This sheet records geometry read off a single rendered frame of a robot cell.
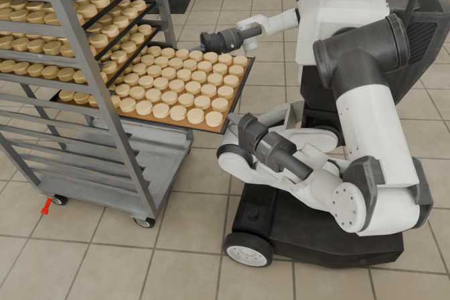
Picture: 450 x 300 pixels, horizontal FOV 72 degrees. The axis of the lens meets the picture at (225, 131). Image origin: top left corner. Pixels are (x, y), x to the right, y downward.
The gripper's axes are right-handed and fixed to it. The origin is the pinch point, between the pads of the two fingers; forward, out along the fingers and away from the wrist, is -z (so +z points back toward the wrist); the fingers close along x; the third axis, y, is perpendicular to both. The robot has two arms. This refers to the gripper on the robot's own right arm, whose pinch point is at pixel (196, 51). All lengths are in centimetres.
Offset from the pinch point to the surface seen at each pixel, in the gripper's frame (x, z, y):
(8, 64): 10, -61, -10
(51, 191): -55, -76, -13
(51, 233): -69, -83, -1
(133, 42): 10.7, -22.4, 0.1
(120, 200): -54, -49, 10
